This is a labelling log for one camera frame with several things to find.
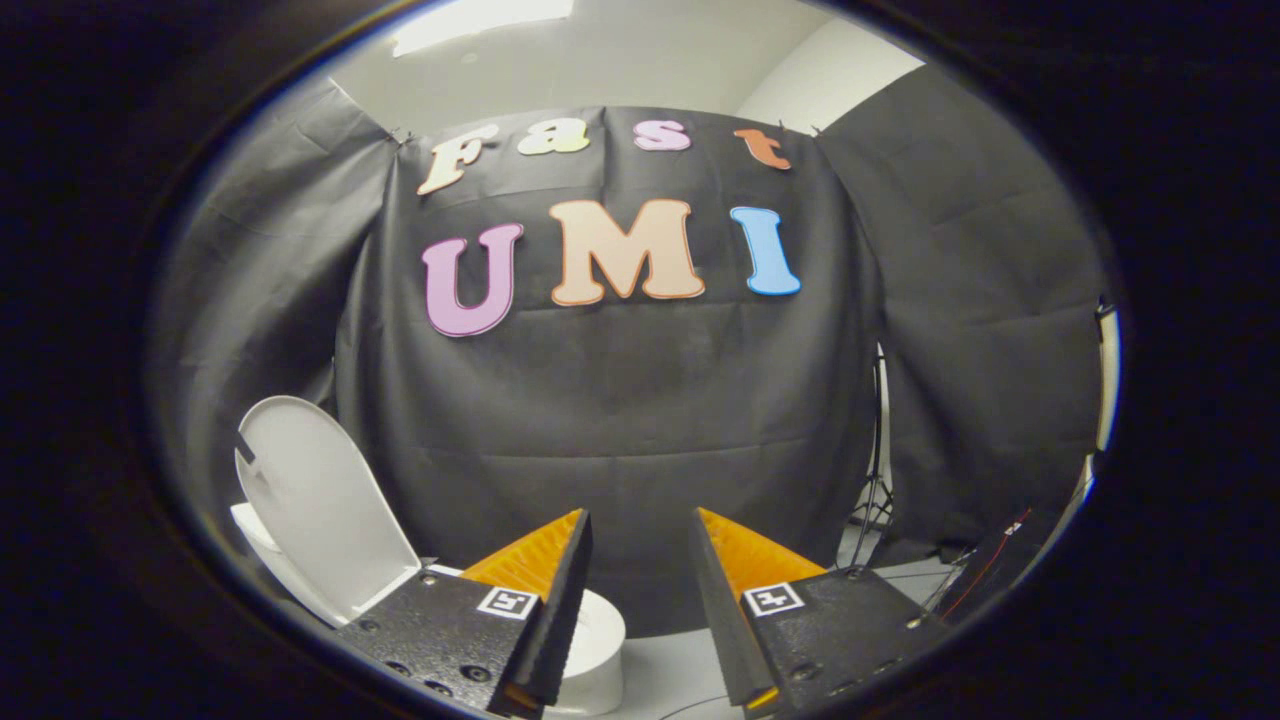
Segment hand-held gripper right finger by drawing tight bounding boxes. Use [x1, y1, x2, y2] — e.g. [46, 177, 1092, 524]
[691, 506, 953, 718]

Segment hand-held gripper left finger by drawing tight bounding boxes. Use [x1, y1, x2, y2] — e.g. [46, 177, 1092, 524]
[335, 508, 594, 720]

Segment white ceramic toilet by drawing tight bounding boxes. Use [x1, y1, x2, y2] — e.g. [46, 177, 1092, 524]
[230, 500, 628, 717]

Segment black tripod stand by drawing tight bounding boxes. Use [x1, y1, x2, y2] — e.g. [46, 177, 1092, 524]
[848, 345, 898, 543]

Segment black backdrop cloth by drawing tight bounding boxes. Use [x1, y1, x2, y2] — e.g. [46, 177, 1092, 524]
[165, 65, 1111, 639]

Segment black case with red line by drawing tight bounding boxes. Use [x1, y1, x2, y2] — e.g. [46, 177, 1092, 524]
[938, 503, 1063, 623]

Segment ceiling light panel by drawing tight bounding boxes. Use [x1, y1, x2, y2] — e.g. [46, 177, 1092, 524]
[391, 0, 577, 57]

